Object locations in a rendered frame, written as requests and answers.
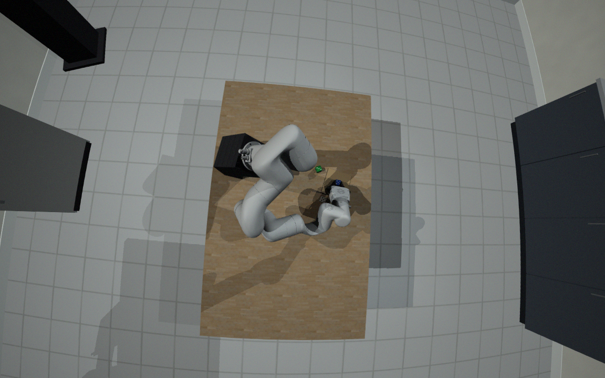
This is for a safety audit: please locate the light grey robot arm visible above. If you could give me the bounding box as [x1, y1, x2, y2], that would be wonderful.
[234, 124, 351, 242]

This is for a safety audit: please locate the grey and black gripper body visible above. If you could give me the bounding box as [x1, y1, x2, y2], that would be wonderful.
[329, 186, 350, 204]

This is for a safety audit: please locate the tan square mat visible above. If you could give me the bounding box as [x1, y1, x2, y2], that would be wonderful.
[322, 168, 352, 194]

